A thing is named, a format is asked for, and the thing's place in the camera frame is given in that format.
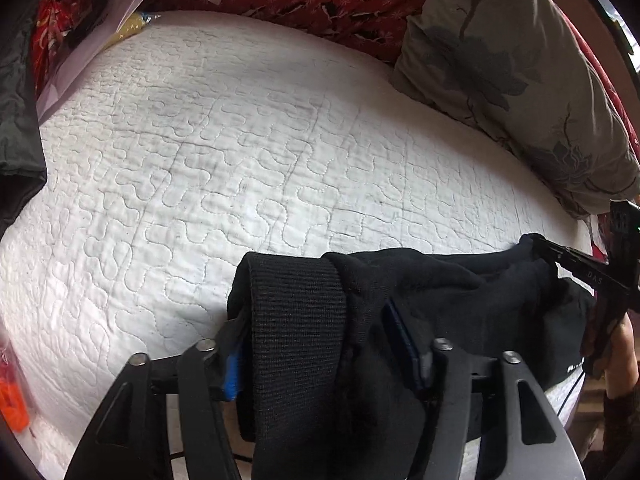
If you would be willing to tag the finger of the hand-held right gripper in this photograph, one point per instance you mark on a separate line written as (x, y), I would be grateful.
(580, 270)

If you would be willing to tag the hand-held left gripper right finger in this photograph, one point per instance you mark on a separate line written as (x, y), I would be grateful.
(406, 347)

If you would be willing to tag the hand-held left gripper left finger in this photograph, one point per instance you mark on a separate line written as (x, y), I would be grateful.
(230, 377)

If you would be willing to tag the black pants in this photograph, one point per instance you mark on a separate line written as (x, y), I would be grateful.
(300, 310)

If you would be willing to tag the person's right forearm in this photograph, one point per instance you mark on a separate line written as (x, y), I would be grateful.
(620, 360)

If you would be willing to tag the grey floral pillow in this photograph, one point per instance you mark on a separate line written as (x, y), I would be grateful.
(500, 60)

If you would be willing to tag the orange plastic item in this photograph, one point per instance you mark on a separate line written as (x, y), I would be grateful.
(12, 395)

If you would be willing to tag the white quilted bedspread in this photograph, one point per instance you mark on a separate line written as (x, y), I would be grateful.
(250, 135)

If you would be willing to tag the dark jacket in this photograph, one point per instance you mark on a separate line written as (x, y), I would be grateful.
(20, 110)

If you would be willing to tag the yellow packet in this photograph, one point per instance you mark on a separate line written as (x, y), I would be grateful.
(130, 27)

